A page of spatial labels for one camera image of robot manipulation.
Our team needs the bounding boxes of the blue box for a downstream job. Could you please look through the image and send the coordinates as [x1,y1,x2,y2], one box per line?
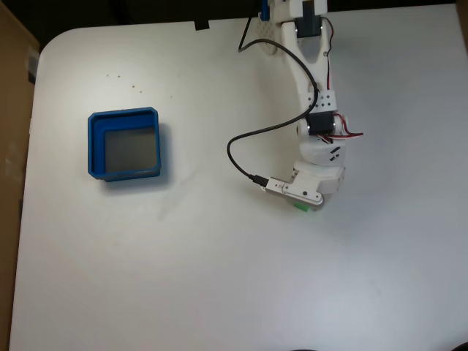
[87,106,162,184]

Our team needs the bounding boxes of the brown cardboard box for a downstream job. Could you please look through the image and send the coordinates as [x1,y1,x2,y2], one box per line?
[0,3,40,344]

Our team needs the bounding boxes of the grey label sticker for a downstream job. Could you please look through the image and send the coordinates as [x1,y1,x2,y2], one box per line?
[26,50,39,85]

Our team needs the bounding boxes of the silver camera box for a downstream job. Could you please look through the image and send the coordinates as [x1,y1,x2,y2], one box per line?
[260,171,325,212]

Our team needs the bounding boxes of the black camera cable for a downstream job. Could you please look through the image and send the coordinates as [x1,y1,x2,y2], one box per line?
[226,14,319,188]

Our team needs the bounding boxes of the red white servo wire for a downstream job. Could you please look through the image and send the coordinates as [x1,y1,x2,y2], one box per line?
[317,16,365,144]

